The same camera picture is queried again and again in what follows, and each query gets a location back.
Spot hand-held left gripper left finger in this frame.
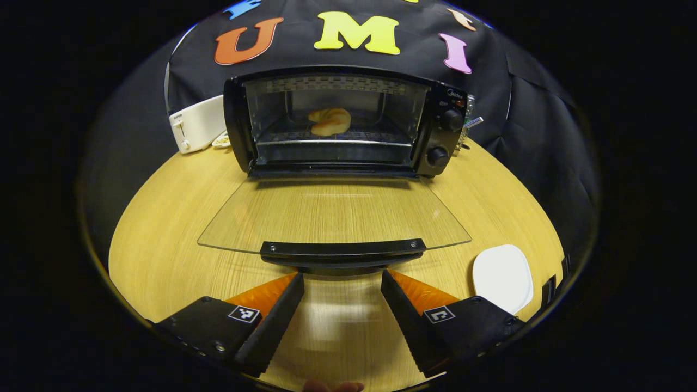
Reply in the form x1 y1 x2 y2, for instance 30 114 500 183
155 272 305 377

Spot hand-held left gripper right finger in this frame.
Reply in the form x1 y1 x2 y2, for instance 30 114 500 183
380 269 526 377

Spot black electric oven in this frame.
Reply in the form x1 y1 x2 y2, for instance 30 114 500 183
197 65 472 277

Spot golden croissant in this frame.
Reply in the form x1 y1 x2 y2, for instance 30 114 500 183
308 107 352 137

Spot white toaster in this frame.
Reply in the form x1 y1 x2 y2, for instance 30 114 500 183
169 95 227 155

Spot black backdrop cloth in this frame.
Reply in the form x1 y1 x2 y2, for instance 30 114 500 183
79 0 600 273

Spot black frame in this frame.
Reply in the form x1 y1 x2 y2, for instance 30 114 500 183
541 255 571 307

